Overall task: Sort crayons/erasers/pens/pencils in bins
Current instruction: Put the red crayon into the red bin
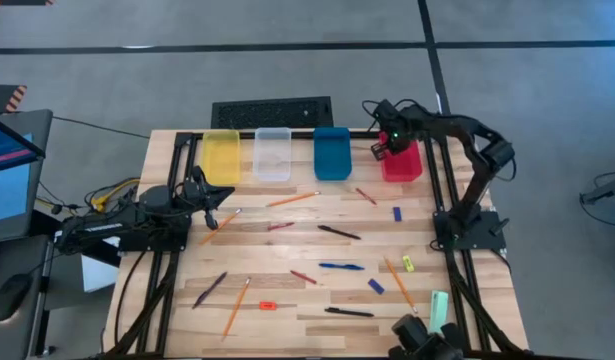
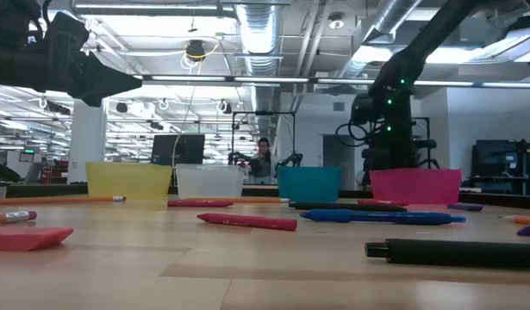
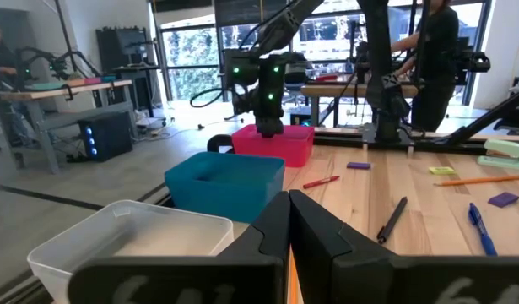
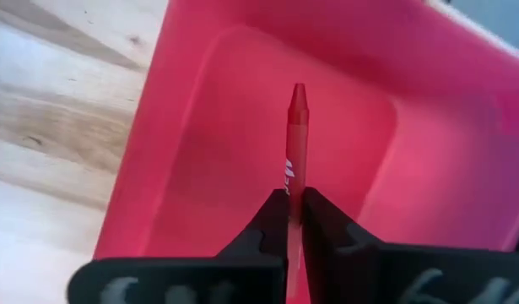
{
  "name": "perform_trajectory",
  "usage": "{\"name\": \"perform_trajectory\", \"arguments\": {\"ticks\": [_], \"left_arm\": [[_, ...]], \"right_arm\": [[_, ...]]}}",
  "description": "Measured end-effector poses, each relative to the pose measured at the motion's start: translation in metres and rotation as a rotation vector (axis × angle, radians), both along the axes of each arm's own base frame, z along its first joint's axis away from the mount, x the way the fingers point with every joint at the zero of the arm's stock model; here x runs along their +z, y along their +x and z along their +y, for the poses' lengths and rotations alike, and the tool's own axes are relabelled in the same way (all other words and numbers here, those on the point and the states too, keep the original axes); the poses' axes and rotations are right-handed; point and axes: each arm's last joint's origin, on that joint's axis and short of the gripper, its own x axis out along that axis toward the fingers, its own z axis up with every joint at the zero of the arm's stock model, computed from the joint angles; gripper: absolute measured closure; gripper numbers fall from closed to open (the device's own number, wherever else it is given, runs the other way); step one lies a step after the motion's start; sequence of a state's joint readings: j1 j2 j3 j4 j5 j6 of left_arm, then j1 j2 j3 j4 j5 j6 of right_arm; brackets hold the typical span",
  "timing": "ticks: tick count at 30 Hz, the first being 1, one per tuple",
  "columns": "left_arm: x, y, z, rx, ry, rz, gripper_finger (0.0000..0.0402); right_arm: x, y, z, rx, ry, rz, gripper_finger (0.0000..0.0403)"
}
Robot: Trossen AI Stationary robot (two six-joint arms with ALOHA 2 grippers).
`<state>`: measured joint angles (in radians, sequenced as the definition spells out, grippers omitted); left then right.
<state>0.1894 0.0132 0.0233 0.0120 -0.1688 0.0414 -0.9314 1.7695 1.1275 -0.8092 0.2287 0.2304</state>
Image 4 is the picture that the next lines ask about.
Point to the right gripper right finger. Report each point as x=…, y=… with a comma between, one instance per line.
x=411, y=278

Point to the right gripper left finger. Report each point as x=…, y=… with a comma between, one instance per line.
x=179, y=283

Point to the red crayon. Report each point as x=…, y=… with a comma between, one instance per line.
x=297, y=135

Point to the red plastic bin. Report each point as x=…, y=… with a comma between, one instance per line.
x=225, y=126

